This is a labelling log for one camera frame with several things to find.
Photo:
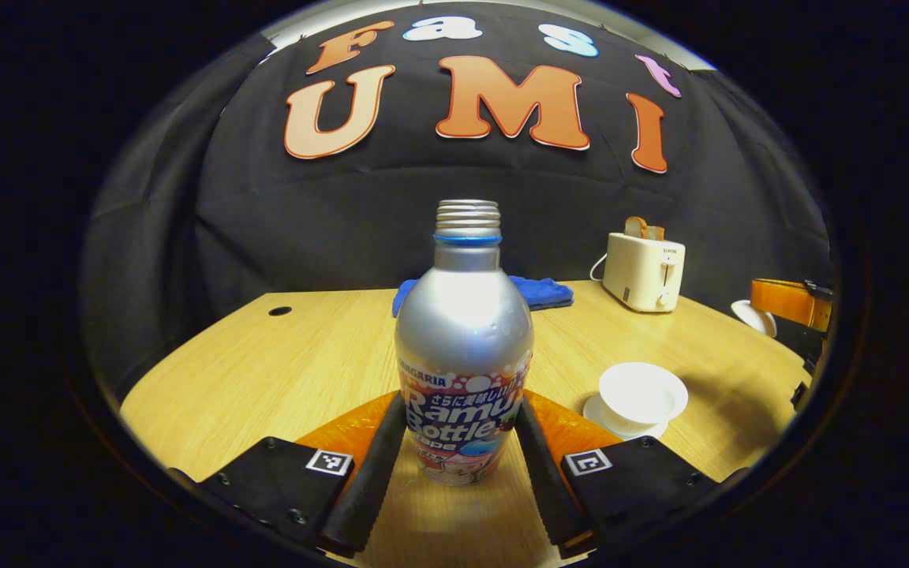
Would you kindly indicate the white teacup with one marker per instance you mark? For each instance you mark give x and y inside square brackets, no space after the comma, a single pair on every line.
[644,392]

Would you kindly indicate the black backdrop cloth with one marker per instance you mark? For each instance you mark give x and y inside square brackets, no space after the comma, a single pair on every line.
[344,213]

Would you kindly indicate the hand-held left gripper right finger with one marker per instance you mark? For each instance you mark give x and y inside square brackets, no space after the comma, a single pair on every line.
[545,481]

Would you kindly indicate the dark round table grommet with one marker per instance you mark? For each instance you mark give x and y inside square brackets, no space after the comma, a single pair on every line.
[280,311]

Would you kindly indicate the blue towel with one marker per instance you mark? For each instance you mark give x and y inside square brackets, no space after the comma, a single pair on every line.
[549,292]

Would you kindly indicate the brown toast slice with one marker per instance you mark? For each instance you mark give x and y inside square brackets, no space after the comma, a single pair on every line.
[635,228]
[656,233]

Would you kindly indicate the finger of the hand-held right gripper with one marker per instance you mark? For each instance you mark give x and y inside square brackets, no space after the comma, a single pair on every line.
[786,301]

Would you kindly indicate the silver water bottle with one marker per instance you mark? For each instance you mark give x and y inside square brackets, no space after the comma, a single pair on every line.
[462,331]

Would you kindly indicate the white toaster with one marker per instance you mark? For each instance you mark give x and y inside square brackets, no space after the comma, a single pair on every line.
[644,272]

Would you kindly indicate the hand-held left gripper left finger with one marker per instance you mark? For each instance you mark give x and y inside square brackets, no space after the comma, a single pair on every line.
[368,481]

